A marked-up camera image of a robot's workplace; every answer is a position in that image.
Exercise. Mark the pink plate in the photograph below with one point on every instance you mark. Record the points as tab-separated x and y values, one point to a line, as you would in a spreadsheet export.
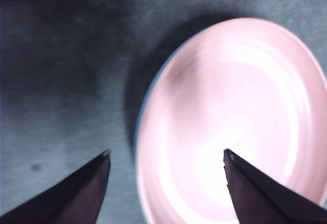
230	93

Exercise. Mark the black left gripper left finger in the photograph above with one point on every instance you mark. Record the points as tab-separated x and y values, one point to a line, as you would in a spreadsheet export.
71	198

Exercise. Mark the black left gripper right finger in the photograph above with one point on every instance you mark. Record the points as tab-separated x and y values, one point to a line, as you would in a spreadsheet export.
260	198

